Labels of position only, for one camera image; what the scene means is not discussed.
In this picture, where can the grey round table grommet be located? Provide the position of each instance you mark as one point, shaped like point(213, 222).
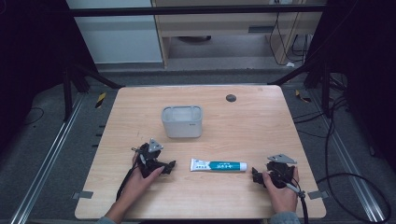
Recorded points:
point(231, 98)

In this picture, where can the white cabinet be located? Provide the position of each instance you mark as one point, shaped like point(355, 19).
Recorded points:
point(118, 37)

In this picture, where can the black curtain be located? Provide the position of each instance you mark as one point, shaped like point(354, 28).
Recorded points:
point(370, 62)
point(34, 56)

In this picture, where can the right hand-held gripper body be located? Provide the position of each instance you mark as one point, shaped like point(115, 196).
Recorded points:
point(280, 171)

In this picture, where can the light wooden desk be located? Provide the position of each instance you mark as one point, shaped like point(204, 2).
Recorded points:
point(218, 23)

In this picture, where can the person's left hand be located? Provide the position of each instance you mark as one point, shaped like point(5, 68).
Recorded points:
point(139, 183)

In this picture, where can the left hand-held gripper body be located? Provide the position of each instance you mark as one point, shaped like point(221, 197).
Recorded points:
point(148, 160)

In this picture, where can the person's right hand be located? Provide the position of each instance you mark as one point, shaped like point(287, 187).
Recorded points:
point(281, 197)

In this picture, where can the grey tape strip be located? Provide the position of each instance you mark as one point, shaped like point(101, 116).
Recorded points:
point(318, 195)
point(82, 195)

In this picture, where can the black metal stand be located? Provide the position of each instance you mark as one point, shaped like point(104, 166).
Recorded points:
point(326, 90)
point(67, 93)

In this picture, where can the aluminium floor rail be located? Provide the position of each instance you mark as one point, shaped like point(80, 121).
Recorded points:
point(350, 161)
point(46, 161)

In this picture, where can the yellow and black tape piece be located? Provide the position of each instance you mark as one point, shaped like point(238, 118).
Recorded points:
point(100, 100)
point(302, 97)

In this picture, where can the black horizontal frame bar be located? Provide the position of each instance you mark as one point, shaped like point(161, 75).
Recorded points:
point(186, 11)

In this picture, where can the white and teal toothpaste tube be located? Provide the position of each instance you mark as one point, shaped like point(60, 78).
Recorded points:
point(218, 165)

